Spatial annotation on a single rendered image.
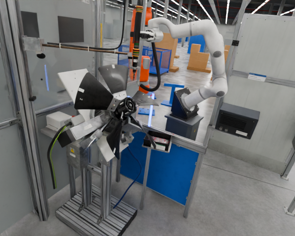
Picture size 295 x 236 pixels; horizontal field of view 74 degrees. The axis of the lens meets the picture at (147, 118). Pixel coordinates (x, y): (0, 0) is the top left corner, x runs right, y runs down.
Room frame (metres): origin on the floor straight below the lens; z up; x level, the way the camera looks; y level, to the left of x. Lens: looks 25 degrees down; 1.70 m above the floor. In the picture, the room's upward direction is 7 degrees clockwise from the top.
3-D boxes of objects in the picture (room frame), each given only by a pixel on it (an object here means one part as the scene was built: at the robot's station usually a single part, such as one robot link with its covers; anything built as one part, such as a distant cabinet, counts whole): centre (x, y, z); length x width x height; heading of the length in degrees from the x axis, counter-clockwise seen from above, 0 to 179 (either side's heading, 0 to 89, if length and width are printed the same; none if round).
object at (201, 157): (1.41, -0.51, 0.39); 0.04 x 0.04 x 0.78; 64
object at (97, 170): (1.30, 0.38, 0.56); 0.19 x 0.04 x 0.04; 64
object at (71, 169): (1.46, 0.67, 0.42); 0.04 x 0.04 x 0.83; 64
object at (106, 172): (1.25, 0.28, 0.46); 0.09 x 0.05 x 0.91; 154
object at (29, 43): (1.23, 0.75, 1.54); 0.10 x 0.07 x 0.09; 99
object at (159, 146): (1.43, -0.11, 0.85); 0.22 x 0.17 x 0.07; 78
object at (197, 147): (1.60, -0.12, 0.82); 0.90 x 0.04 x 0.08; 64
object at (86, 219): (1.29, 0.37, 0.04); 0.62 x 0.45 x 0.08; 64
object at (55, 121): (1.41, 0.73, 0.92); 0.17 x 0.16 x 0.11; 64
